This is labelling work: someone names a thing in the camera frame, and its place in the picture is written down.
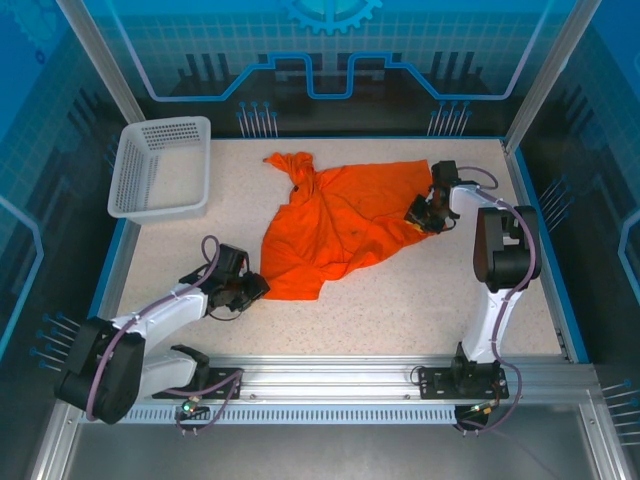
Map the orange t-shirt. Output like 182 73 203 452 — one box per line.
259 151 436 302

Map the slotted grey cable duct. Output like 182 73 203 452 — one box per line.
122 403 459 426

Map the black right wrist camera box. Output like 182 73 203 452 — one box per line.
430 159 461 189

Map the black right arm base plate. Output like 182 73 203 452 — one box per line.
417 364 511 400

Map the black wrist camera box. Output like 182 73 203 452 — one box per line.
430 159 461 189
215 243 250 276

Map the white perforated plastic basket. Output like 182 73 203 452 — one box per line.
107 115 212 225

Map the aluminium frame post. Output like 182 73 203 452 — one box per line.
504 0 590 155
54 0 147 126

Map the small green LED board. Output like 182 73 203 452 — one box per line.
178 397 210 417
464 398 502 417

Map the aluminium mounting rail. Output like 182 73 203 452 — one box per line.
144 353 594 407

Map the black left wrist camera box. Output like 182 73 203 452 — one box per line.
215 243 250 276

